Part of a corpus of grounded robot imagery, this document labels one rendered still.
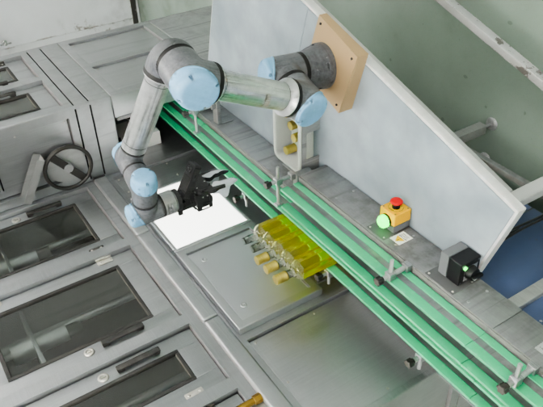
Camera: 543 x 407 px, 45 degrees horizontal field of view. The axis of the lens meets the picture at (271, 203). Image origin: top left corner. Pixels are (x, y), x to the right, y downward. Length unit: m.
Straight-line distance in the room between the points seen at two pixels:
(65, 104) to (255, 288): 1.14
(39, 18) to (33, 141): 2.87
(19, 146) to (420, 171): 1.63
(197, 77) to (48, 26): 4.07
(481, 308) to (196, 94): 0.97
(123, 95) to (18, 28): 2.82
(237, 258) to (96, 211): 0.71
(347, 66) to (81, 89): 1.31
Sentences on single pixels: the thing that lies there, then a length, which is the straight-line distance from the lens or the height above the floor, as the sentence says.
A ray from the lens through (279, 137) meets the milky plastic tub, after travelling 2.50.
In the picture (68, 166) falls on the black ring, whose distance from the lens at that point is 2.86.
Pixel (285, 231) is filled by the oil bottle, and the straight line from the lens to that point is 2.28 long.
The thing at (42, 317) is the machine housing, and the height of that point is 1.83.
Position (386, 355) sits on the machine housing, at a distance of 2.15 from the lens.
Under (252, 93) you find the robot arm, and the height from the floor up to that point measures 1.17.
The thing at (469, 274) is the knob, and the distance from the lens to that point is 1.92.
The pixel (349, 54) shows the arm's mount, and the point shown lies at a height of 0.79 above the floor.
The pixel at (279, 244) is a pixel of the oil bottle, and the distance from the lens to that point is 2.23.
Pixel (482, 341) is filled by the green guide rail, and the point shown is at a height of 0.91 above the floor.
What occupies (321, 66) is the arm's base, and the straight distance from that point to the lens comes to 2.10.
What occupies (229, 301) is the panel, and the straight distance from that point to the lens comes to 2.26.
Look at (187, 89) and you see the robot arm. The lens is 1.66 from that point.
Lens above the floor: 1.99
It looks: 25 degrees down
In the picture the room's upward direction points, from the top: 112 degrees counter-clockwise
